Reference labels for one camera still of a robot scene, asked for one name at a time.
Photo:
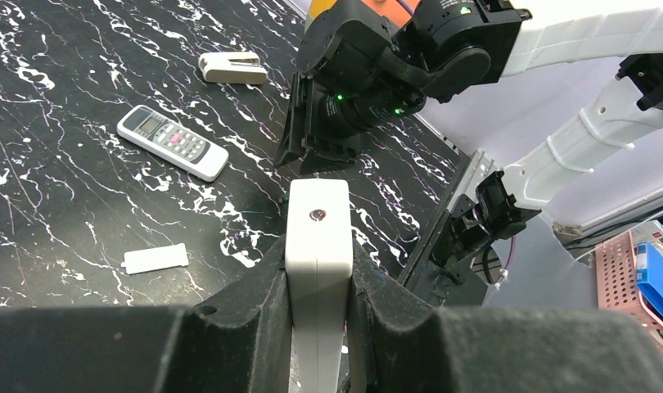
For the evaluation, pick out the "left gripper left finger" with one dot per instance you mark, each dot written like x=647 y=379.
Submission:
x=238 y=340

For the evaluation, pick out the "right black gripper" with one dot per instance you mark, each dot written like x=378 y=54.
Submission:
x=342 y=89

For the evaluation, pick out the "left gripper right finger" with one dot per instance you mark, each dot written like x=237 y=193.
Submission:
x=399 y=343

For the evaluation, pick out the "slim white remote control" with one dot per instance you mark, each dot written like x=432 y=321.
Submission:
x=319 y=262

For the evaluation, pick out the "slim remote battery cover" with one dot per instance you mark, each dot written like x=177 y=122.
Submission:
x=153 y=259

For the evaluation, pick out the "grey remote control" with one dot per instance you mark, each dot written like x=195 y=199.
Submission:
x=170 y=141

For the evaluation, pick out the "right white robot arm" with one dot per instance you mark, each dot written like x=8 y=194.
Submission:
x=554 y=87

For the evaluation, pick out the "white cylindrical container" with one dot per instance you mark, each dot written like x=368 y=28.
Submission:
x=397 y=12

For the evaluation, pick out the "pink perforated panel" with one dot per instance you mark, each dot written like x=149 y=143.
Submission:
x=615 y=264

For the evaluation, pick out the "blue box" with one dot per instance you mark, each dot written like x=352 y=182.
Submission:
x=649 y=275

